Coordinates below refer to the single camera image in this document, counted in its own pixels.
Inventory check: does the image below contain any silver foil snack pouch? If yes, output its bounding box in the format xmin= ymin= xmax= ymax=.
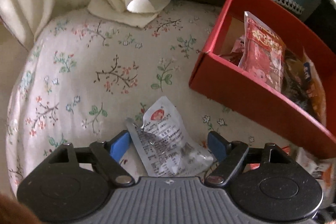
xmin=125 ymin=96 xmax=214 ymax=177

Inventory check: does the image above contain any red clear snack pouch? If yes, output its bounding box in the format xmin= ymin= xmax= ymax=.
xmin=239 ymin=11 xmax=286 ymax=92

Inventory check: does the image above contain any red cardboard box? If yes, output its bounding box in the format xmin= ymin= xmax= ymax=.
xmin=189 ymin=0 xmax=335 ymax=159

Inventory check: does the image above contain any white pink snack packet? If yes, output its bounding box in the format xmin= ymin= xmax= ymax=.
xmin=220 ymin=35 xmax=245 ymax=65

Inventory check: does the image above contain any dark clear snack packet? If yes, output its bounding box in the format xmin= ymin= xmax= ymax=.
xmin=281 ymin=50 xmax=314 ymax=114

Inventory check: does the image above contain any long red white snack packet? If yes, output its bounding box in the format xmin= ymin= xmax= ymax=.
xmin=247 ymin=146 xmax=290 ymax=170

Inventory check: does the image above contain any person's hand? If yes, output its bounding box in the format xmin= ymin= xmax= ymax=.
xmin=0 ymin=194 xmax=41 ymax=224

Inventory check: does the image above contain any white spicy noodle snack bag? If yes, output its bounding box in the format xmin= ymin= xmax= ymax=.
xmin=295 ymin=147 xmax=335 ymax=189

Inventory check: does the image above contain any orange clear snack packet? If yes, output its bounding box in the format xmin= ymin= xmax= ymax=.
xmin=302 ymin=51 xmax=327 ymax=127

